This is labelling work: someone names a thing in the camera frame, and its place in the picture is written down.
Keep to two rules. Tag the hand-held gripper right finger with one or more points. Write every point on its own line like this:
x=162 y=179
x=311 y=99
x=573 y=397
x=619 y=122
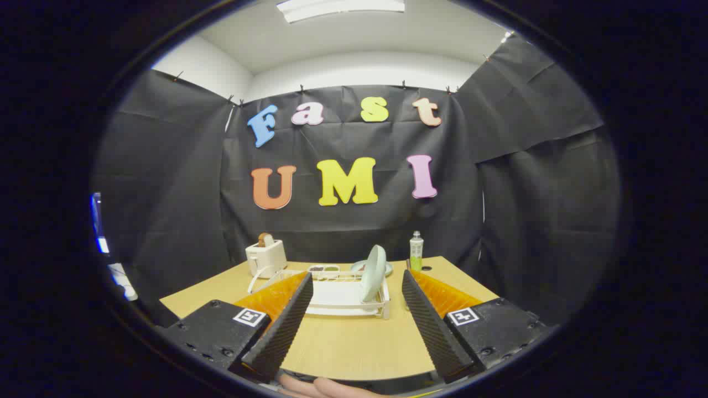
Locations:
x=437 y=331

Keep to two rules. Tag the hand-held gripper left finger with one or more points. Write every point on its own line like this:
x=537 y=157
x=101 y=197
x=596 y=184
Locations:
x=279 y=331

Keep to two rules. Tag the light green plate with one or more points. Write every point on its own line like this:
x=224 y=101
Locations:
x=374 y=273

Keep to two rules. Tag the white toaster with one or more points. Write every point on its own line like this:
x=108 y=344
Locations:
x=265 y=260

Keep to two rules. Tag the small green saucer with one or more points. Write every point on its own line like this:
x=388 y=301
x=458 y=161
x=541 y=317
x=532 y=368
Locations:
x=389 y=269

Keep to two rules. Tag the green label bottle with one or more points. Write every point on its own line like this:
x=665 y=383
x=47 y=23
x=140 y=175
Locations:
x=416 y=251

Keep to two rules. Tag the brown bread slice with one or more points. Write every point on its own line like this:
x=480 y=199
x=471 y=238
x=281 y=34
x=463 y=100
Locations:
x=265 y=239

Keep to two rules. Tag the black backdrop cloth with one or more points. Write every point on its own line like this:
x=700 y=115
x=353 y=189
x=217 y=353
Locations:
x=182 y=182

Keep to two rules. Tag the ceiling light panel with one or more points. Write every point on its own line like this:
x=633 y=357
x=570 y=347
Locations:
x=340 y=8

